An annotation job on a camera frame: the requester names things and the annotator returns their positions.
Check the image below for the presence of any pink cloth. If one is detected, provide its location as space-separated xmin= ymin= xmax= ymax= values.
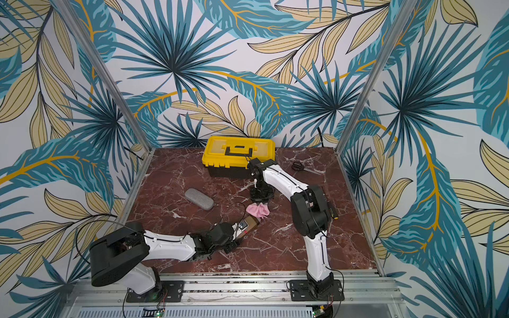
xmin=246 ymin=203 xmax=270 ymax=219

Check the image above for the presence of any brown case with red band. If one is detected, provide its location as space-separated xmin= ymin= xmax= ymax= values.
xmin=235 ymin=215 xmax=260 ymax=239

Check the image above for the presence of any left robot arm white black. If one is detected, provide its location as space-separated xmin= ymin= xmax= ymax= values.
xmin=89 ymin=221 xmax=248 ymax=294

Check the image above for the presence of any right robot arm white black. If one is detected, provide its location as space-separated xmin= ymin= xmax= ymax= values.
xmin=247 ymin=158 xmax=334 ymax=298

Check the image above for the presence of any grey oval eyeglass case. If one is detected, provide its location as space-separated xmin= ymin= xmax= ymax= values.
xmin=184 ymin=188 xmax=215 ymax=211

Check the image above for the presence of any yellow black toolbox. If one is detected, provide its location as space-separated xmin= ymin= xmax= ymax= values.
xmin=202 ymin=136 xmax=276 ymax=179

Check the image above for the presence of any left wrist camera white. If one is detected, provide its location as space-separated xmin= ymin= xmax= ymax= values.
xmin=237 ymin=221 xmax=249 ymax=231

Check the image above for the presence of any aluminium front rail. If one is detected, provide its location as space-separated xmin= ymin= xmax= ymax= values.
xmin=61 ymin=270 xmax=410 ymax=317

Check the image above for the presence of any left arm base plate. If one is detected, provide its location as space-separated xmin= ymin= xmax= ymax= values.
xmin=127 ymin=280 xmax=185 ymax=304

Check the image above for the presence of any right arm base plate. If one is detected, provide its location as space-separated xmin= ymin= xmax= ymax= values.
xmin=286 ymin=280 xmax=345 ymax=302

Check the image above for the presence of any right metal frame post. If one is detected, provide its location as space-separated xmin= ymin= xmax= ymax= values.
xmin=336 ymin=1 xmax=417 ymax=158

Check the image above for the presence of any metal frame post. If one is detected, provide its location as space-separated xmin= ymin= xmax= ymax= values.
xmin=336 ymin=1 xmax=417 ymax=158
xmin=54 ymin=0 xmax=152 ymax=152

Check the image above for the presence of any left metal frame post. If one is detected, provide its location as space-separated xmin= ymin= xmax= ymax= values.
xmin=54 ymin=0 xmax=152 ymax=152

